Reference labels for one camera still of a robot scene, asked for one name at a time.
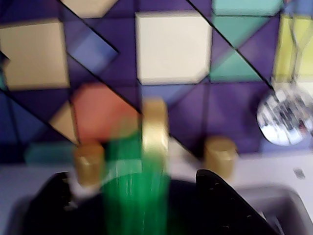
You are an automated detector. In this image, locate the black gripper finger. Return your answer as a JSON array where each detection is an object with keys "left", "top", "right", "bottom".
[
  {"left": 195, "top": 168, "right": 278, "bottom": 235},
  {"left": 23, "top": 170, "right": 106, "bottom": 235}
]

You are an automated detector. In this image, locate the green toy pineapple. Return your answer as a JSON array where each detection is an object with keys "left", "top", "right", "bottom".
[{"left": 102, "top": 117, "right": 172, "bottom": 235}]

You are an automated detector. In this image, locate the gold tap knob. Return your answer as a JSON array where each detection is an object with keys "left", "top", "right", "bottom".
[
  {"left": 74, "top": 142, "right": 105, "bottom": 187},
  {"left": 203, "top": 138, "right": 238, "bottom": 179}
]

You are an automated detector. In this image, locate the gray sink basin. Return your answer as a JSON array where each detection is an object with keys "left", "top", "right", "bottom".
[{"left": 233, "top": 185, "right": 313, "bottom": 235}]

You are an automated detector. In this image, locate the gold toy faucet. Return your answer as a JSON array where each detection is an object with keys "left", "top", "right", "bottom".
[{"left": 141, "top": 97, "right": 170, "bottom": 172}]

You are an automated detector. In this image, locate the silver toy ladle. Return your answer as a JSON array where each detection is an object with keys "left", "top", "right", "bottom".
[{"left": 256, "top": 12, "right": 313, "bottom": 147}]

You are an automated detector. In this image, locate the blue toy kitchen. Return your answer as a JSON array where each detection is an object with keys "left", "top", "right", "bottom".
[{"left": 0, "top": 0, "right": 313, "bottom": 235}]

